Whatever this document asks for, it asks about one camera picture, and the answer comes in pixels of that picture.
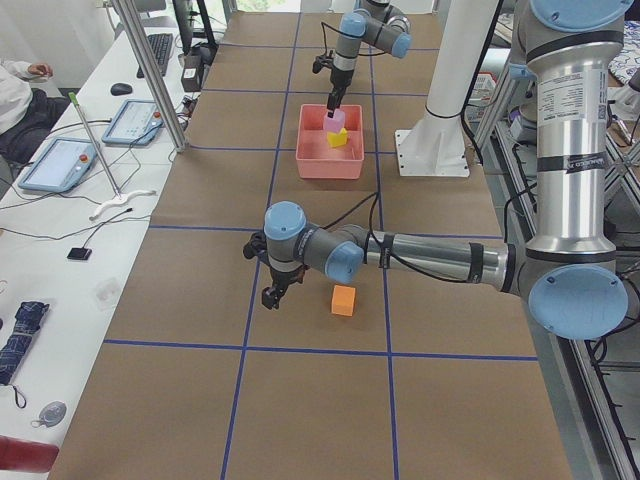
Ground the teach pendant tablet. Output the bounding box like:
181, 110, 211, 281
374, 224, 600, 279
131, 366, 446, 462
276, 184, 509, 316
102, 99, 163, 147
18, 138, 97, 193

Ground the black box on table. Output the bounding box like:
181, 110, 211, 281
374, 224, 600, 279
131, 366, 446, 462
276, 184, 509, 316
181, 55, 204, 93

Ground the white stick with green tip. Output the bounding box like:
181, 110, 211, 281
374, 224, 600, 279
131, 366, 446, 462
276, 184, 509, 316
68, 93, 157, 221

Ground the person in white shirt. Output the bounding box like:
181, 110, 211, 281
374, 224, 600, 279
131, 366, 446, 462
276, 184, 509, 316
1, 58, 70, 165

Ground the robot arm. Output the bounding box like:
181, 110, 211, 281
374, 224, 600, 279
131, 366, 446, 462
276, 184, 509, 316
243, 1, 634, 340
312, 1, 412, 118

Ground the black keyboard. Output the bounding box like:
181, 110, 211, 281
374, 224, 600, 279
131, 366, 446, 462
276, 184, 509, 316
147, 33, 174, 76

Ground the far teach pendant tablet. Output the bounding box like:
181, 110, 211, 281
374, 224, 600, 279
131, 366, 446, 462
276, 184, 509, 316
102, 99, 163, 147

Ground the near teach pendant tablet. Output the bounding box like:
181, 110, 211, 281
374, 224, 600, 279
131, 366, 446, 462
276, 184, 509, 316
18, 138, 97, 193

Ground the aluminium frame post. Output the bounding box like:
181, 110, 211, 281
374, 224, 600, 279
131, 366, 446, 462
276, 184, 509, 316
112, 0, 187, 153

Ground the black computer mouse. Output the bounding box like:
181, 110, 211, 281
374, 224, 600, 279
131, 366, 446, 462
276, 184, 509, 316
110, 82, 133, 96

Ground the folded blue umbrella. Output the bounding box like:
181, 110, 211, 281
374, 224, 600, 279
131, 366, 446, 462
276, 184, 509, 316
1, 301, 50, 386

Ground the orange foam block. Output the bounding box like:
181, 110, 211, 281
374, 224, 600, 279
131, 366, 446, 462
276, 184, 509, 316
331, 285, 356, 317

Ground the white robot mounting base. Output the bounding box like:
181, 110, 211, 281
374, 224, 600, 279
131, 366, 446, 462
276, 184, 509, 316
395, 0, 500, 178

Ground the red bottle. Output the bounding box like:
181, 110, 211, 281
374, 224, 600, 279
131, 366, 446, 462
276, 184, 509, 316
1, 435, 59, 473

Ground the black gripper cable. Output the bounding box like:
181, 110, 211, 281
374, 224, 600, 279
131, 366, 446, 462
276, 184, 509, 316
320, 20, 346, 59
324, 192, 481, 284

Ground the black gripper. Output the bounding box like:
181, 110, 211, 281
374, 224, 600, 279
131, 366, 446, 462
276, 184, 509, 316
312, 51, 356, 116
243, 231, 306, 310

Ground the yellow foam block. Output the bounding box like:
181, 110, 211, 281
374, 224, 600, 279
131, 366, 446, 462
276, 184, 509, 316
326, 128, 348, 148

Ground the pink plastic bin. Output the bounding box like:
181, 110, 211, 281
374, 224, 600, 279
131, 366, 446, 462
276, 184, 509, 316
295, 104, 365, 180

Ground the pink foam block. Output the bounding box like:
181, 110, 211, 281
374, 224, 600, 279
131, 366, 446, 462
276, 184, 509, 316
323, 109, 346, 134

